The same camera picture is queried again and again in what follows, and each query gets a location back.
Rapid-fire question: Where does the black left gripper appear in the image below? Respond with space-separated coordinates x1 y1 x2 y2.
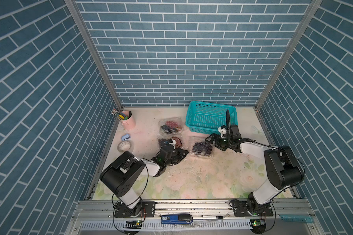
163 148 189 167

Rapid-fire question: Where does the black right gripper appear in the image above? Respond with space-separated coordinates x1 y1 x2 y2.
205 133 232 151

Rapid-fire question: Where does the red grape bunch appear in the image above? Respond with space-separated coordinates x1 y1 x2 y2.
172 137 182 147
165 120 182 132

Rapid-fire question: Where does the clear clamshell container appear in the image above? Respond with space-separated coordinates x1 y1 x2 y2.
157 135 183 148
189 136 214 158
158 117 183 135

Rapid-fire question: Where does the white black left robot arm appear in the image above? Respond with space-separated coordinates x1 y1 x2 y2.
100 144 189 210

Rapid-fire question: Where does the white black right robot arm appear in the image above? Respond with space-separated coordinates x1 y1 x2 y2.
205 134 305 216

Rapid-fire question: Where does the teal plastic basket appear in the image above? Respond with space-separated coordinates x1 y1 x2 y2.
185 101 238 135

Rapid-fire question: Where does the small blue stapler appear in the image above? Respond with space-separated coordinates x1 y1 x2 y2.
121 134 130 141

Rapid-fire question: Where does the tape roll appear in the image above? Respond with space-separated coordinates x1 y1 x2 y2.
117 140 133 152

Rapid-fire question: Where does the blue black handheld device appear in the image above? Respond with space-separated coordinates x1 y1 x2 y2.
161 213 193 225

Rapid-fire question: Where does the pink pen cup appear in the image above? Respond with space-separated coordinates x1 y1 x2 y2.
120 111 136 130

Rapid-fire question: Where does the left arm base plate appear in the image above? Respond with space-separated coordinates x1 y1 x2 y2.
114 200 156 218

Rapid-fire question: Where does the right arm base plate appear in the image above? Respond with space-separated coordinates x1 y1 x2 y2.
228 199 274 217

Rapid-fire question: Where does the teal metal bracket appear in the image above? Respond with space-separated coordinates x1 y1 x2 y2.
279 214 314 224

